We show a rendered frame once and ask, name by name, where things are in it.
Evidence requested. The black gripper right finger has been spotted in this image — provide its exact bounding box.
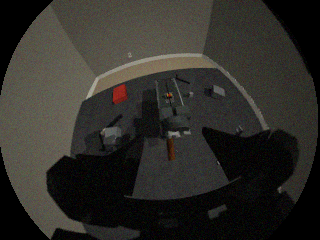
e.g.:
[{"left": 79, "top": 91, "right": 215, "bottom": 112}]
[{"left": 203, "top": 127, "right": 272, "bottom": 183}]

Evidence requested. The red block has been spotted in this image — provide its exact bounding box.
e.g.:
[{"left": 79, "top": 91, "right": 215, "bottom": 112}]
[{"left": 112, "top": 84, "right": 128, "bottom": 105}]

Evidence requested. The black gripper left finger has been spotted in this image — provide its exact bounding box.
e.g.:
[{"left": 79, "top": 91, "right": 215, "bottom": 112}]
[{"left": 76, "top": 135, "right": 144, "bottom": 197}]

